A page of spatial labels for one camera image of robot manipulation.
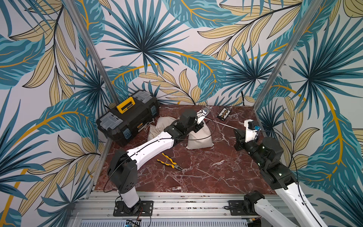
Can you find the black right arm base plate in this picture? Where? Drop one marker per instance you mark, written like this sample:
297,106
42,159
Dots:
240,208

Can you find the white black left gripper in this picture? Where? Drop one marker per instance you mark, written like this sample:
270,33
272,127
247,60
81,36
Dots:
198,125

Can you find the black parallel charging board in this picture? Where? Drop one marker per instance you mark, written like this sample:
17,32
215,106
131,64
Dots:
225,112

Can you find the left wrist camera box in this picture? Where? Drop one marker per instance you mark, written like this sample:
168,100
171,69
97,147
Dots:
205,111

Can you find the aluminium right corner post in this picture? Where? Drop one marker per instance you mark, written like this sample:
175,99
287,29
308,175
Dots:
313,7

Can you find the white drawstring soil bag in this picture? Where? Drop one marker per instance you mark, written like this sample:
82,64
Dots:
164,122

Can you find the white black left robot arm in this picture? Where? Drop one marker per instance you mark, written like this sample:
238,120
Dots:
123,169

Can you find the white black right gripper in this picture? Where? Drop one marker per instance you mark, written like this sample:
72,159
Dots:
239,139

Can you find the white bag drawstring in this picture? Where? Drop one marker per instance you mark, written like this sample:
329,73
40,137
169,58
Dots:
221,123

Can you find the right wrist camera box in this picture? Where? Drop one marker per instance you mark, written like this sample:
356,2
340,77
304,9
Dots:
252,125

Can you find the aluminium corner post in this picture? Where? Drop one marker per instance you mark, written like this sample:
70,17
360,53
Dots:
77,19
313,7

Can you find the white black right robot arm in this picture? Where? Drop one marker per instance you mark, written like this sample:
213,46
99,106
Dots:
279,177

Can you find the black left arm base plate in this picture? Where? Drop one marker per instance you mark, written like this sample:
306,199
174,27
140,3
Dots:
141,208

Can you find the white cloth bag near toolbox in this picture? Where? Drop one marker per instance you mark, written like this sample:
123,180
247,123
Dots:
154,132

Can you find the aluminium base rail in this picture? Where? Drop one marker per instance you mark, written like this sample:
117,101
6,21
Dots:
169,210

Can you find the yellow black pliers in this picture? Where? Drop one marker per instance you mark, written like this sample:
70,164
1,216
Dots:
170,163

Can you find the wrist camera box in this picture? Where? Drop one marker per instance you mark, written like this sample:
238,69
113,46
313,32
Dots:
252,125
205,111

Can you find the large white cloth bag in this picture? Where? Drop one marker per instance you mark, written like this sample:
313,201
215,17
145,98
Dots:
200,139

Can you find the black toolbox yellow handle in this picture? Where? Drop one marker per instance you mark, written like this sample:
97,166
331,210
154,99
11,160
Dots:
122,123

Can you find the aluminium left corner post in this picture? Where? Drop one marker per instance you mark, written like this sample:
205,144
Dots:
77,19

